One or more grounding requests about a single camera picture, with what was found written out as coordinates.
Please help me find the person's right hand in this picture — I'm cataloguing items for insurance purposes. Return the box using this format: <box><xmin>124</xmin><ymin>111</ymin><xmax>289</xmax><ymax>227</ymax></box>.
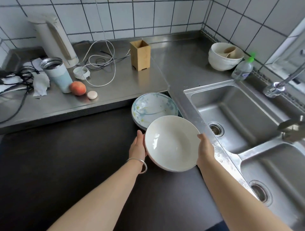
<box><xmin>196</xmin><ymin>133</ymin><xmax>215</xmax><ymax>168</ymax></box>

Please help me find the person's left hand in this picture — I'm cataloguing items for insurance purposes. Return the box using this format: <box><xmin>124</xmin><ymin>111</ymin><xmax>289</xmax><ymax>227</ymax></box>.
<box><xmin>129</xmin><ymin>130</ymin><xmax>148</xmax><ymax>165</ymax></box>

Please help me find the plain white bowl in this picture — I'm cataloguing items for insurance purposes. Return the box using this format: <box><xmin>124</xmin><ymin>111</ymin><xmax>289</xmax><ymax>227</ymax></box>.
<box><xmin>144</xmin><ymin>115</ymin><xmax>201</xmax><ymax>172</ymax></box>

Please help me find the person's right forearm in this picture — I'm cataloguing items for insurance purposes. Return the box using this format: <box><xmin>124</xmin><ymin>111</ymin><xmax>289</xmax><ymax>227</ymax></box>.
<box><xmin>199</xmin><ymin>158</ymin><xmax>293</xmax><ymax>231</ymax></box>

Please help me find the person's left forearm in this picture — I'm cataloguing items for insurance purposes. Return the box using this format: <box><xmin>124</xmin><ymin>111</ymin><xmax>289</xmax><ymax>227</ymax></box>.
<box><xmin>47</xmin><ymin>157</ymin><xmax>143</xmax><ymax>231</ymax></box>

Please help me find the sink drain strainer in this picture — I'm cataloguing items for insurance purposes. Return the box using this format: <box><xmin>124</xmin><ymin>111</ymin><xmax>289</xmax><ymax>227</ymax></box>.
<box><xmin>248</xmin><ymin>180</ymin><xmax>273</xmax><ymax>207</ymax></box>
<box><xmin>207</xmin><ymin>122</ymin><xmax>225</xmax><ymax>137</ymax></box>

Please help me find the blue patterned white bowl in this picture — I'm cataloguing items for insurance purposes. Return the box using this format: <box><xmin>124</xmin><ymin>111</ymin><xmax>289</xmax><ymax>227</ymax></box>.
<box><xmin>131</xmin><ymin>92</ymin><xmax>179</xmax><ymax>131</ymax></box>

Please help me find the stainless steel double sink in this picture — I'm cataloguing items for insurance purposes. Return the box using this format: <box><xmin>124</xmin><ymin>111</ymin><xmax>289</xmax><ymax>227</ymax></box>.
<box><xmin>183</xmin><ymin>79</ymin><xmax>305</xmax><ymax>231</ymax></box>

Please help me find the orange peach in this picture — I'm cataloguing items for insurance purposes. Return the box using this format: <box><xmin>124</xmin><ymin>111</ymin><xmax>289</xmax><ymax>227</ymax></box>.
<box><xmin>69</xmin><ymin>81</ymin><xmax>87</xmax><ymax>96</ymax></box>

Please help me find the clear dish soap bottle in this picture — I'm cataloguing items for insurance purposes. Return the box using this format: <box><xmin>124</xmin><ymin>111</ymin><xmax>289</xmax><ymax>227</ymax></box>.
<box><xmin>231</xmin><ymin>56</ymin><xmax>255</xmax><ymax>82</ymax></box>

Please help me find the wooden utensil holder box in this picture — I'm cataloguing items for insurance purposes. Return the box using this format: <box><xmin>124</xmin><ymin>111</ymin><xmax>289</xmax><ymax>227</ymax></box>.
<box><xmin>130</xmin><ymin>40</ymin><xmax>151</xmax><ymax>71</ymax></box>

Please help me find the stack of white bowls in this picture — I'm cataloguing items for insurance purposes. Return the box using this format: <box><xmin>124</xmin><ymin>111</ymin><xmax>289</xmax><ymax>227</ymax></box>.
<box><xmin>208</xmin><ymin>42</ymin><xmax>245</xmax><ymax>71</ymax></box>

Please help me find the white thermos lid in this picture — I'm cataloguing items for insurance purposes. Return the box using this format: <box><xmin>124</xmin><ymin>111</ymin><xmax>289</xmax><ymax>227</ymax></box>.
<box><xmin>73</xmin><ymin>66</ymin><xmax>91</xmax><ymax>80</ymax></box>

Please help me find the chrome faucet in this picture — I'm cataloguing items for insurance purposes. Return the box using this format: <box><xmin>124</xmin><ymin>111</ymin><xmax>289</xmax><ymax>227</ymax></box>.
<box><xmin>263</xmin><ymin>62</ymin><xmax>305</xmax><ymax>98</ymax></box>

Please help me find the light blue thermos cup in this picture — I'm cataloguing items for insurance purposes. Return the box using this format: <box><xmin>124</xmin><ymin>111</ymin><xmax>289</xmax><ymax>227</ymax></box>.
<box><xmin>40</xmin><ymin>57</ymin><xmax>73</xmax><ymax>94</ymax></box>

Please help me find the white crumpled paper towel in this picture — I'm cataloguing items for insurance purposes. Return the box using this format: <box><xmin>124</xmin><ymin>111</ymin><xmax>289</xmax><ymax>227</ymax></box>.
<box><xmin>0</xmin><ymin>58</ymin><xmax>51</xmax><ymax>97</ymax></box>

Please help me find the white electric kettle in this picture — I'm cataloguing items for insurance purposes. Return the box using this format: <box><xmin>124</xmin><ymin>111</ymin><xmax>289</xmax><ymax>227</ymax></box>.
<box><xmin>27</xmin><ymin>14</ymin><xmax>79</xmax><ymax>69</ymax></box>

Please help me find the silver bangle bracelet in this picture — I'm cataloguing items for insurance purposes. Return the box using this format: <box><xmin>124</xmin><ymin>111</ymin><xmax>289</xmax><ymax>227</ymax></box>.
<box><xmin>126</xmin><ymin>158</ymin><xmax>148</xmax><ymax>175</ymax></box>

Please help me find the black cable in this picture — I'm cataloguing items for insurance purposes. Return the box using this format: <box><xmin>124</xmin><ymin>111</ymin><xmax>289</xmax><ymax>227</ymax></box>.
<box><xmin>95</xmin><ymin>49</ymin><xmax>131</xmax><ymax>66</ymax></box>

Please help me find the white cable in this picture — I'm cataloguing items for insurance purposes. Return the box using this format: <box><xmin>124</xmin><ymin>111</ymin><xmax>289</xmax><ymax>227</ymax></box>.
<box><xmin>80</xmin><ymin>0</ymin><xmax>131</xmax><ymax>87</ymax></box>

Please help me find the window frame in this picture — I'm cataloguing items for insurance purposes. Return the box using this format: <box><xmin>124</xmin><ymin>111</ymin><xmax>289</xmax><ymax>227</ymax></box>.
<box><xmin>265</xmin><ymin>17</ymin><xmax>305</xmax><ymax>82</ymax></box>

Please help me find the bundle of black cables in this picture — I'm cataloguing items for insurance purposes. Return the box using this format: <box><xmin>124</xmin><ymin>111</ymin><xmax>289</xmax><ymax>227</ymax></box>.
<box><xmin>0</xmin><ymin>66</ymin><xmax>35</xmax><ymax>125</ymax></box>

